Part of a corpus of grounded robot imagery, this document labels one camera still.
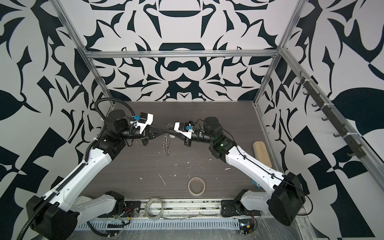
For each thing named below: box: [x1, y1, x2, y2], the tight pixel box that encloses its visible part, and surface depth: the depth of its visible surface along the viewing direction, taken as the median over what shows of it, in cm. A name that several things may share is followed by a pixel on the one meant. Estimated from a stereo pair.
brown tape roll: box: [187, 176, 206, 197], surface depth 83 cm
